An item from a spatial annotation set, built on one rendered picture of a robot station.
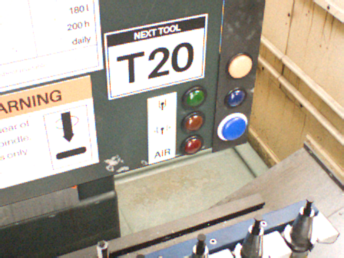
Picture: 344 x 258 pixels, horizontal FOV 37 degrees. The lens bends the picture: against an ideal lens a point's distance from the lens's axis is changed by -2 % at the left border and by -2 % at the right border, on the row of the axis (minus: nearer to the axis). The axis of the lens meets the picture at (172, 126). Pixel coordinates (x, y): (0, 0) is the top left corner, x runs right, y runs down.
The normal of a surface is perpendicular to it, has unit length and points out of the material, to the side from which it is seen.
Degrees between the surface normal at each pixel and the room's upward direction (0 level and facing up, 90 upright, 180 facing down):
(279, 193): 24
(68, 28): 90
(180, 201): 0
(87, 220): 90
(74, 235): 90
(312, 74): 90
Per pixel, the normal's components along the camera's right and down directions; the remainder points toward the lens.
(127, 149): 0.40, 0.59
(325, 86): -0.92, 0.22
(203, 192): 0.01, -0.77
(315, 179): -0.37, -0.60
